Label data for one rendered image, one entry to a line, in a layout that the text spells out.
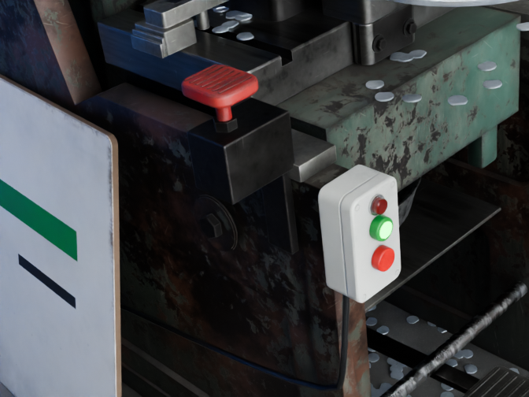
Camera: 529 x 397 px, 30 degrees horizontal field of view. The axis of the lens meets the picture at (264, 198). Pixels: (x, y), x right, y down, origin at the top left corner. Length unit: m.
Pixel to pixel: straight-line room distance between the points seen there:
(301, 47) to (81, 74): 0.37
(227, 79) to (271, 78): 0.18
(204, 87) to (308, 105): 0.23
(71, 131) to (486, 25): 0.59
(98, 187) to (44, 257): 0.24
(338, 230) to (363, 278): 0.06
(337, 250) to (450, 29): 0.42
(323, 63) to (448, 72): 0.17
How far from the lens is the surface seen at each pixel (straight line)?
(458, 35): 1.35
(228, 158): 1.00
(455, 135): 1.35
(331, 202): 1.04
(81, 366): 1.57
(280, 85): 1.19
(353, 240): 1.05
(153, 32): 1.23
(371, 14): 1.24
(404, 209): 1.45
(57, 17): 1.42
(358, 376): 1.25
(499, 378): 1.50
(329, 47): 1.24
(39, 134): 1.49
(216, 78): 1.01
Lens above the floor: 1.17
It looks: 32 degrees down
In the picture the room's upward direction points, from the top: 8 degrees counter-clockwise
